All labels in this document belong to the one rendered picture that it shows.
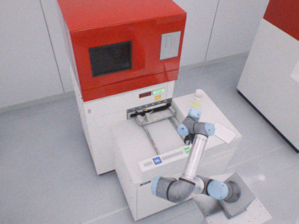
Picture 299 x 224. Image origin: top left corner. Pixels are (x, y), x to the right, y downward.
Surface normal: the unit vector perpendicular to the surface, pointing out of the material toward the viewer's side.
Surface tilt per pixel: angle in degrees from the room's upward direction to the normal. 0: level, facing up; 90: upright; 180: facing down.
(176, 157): 0
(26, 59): 90
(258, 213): 0
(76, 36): 90
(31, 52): 90
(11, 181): 0
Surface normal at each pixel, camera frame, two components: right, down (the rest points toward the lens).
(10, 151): 0.04, -0.70
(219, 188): -0.54, -0.28
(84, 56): 0.40, 0.67
